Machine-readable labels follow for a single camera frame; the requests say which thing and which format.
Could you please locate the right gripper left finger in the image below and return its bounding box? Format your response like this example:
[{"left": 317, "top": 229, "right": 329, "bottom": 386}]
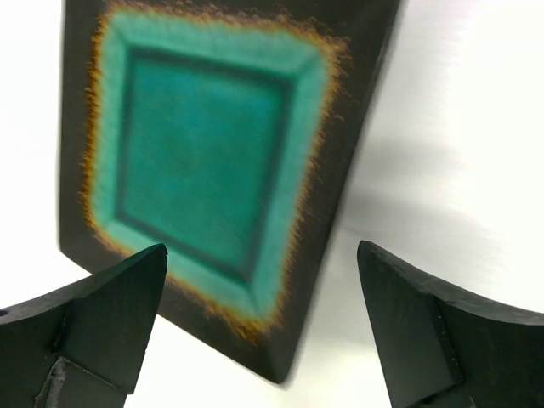
[{"left": 1, "top": 244, "right": 167, "bottom": 408}]

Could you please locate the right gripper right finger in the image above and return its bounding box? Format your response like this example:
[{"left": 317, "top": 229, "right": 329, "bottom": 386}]
[{"left": 357, "top": 241, "right": 543, "bottom": 407}]

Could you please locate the black teal square plate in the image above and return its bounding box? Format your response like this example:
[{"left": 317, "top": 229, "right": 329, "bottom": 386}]
[{"left": 59, "top": 1, "right": 401, "bottom": 384}]

